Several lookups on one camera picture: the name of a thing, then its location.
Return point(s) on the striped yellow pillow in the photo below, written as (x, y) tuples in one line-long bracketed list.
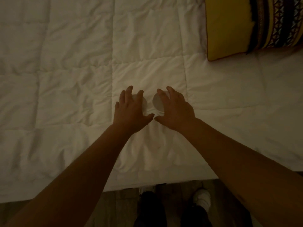
[(227, 28)]

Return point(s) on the person's leg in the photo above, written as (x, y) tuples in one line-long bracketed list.
[(194, 217), (149, 210)]

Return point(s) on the person's left forearm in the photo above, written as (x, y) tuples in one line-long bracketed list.
[(71, 186)]

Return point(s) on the person's right leg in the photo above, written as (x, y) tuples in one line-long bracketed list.
[(194, 217)]

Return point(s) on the person's right hand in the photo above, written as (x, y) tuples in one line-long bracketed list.
[(177, 113)]

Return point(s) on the person's left hand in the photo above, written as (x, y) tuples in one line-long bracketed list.
[(130, 115)]

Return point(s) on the person's right forearm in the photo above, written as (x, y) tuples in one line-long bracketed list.
[(248, 167)]

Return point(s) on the white cup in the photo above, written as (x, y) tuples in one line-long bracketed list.
[(144, 106), (157, 105)]

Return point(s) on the person's left white shoe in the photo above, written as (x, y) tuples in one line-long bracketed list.
[(146, 188)]

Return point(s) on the person's left leg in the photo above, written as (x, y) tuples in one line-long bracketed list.
[(149, 210)]

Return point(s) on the white quilted bed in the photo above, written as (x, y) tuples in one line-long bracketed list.
[(71, 68)]

